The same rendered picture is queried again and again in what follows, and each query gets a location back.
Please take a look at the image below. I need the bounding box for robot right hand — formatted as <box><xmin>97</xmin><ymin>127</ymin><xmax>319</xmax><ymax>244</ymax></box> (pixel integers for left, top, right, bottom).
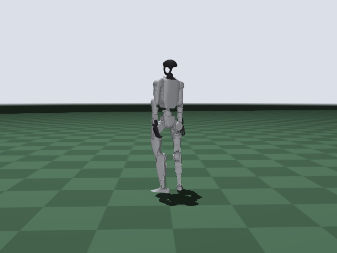
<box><xmin>177</xmin><ymin>118</ymin><xmax>185</xmax><ymax>136</ymax></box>

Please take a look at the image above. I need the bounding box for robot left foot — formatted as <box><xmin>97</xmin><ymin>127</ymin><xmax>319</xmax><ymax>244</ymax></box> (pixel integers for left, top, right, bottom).
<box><xmin>151</xmin><ymin>188</ymin><xmax>170</xmax><ymax>193</ymax></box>

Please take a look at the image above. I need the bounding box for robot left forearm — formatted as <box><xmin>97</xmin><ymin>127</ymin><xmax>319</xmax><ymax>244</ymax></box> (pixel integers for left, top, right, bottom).
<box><xmin>151</xmin><ymin>99</ymin><xmax>158</xmax><ymax>124</ymax></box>

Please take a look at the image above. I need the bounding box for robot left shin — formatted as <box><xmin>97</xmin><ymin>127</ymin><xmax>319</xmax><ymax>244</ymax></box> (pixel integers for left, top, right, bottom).
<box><xmin>155</xmin><ymin>154</ymin><xmax>167</xmax><ymax>190</ymax></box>

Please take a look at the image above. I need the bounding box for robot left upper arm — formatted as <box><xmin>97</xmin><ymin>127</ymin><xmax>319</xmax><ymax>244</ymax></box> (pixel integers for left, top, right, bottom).
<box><xmin>153</xmin><ymin>80</ymin><xmax>164</xmax><ymax>106</ymax></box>

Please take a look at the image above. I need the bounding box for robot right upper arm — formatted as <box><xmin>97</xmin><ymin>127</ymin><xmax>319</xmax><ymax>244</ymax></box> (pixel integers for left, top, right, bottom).
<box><xmin>176</xmin><ymin>81</ymin><xmax>184</xmax><ymax>106</ymax></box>

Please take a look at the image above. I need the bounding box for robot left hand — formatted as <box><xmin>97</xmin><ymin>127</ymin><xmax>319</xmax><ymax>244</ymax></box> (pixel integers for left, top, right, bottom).
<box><xmin>152</xmin><ymin>120</ymin><xmax>163</xmax><ymax>139</ymax></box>

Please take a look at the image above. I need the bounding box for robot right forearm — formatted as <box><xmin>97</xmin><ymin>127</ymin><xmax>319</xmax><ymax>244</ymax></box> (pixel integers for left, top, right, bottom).
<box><xmin>176</xmin><ymin>104</ymin><xmax>183</xmax><ymax>123</ymax></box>

